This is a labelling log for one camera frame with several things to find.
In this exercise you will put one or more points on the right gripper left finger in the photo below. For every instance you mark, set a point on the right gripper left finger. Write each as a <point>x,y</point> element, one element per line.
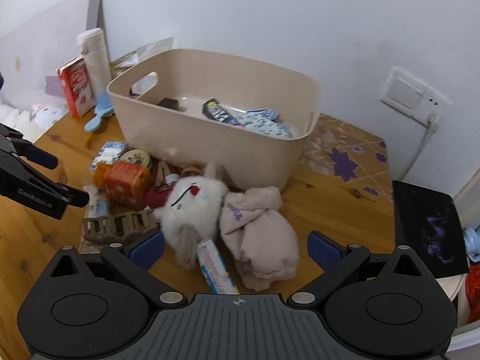
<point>130,264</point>

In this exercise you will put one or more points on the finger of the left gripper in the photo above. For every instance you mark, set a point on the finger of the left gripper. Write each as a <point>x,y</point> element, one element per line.
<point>26,149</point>
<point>54,198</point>

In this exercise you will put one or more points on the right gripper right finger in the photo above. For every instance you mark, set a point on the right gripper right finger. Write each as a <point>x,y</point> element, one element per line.
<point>340,265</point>

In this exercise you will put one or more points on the white plush rabbit toy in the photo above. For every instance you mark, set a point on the white plush rabbit toy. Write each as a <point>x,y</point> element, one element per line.
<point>191,213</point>

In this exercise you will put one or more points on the orange supplement bottle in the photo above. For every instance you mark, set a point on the orange supplement bottle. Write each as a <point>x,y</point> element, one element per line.
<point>125,183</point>

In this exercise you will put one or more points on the beige cloth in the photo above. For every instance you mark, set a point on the beige cloth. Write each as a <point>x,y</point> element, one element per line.
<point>263,244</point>

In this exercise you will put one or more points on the light blue plastic object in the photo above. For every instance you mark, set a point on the light blue plastic object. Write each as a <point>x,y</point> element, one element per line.
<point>472,244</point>

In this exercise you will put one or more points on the white plush doll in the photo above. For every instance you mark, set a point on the white plush doll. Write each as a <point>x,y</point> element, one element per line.
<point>45,116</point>

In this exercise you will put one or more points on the clear snack wrapper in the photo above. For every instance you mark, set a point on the clear snack wrapper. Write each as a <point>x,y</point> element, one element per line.
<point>99,204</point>

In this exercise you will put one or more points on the red fabric pouch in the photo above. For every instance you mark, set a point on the red fabric pouch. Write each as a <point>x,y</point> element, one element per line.
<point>158,196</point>

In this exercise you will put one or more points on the blue white tissue pack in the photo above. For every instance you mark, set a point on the blue white tissue pack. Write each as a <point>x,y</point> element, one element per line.
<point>110,152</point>

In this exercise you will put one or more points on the blue white small carton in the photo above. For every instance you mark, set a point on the blue white small carton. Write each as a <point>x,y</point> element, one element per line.
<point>214,270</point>

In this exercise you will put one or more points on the red white snack box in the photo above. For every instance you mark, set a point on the red white snack box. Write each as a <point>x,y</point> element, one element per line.
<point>74,81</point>

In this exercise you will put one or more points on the blue hairbrush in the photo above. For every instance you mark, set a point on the blue hairbrush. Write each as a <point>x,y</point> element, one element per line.
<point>102,108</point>

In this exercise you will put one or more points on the black tablet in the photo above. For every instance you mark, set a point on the black tablet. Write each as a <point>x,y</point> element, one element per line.
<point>427,221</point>

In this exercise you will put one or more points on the round tin can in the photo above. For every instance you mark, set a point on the round tin can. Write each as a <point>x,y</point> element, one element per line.
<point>137,156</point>

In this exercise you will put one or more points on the purple patterned mat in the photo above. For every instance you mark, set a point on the purple patterned mat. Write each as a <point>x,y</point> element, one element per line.
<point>351,155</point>

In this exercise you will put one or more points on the white thermos bottle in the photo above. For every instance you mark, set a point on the white thermos bottle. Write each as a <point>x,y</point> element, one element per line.
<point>92,47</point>

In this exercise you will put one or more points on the grey upright board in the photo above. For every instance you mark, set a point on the grey upright board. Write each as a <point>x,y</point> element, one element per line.
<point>95,16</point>

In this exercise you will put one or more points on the black small box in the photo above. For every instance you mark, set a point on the black small box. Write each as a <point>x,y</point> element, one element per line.
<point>171,104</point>

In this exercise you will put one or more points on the blue patterned cloth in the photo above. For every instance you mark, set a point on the blue patterned cloth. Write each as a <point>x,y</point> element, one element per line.
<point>264,121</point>

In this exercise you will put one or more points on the dark patterned snack packet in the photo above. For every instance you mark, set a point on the dark patterned snack packet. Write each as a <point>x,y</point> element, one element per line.
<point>213,110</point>

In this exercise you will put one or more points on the beige plastic storage bin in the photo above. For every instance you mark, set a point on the beige plastic storage bin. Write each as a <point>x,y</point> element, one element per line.
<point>194,76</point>

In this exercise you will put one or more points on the white wall socket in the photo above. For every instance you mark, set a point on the white wall socket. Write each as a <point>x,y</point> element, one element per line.
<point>414,98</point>

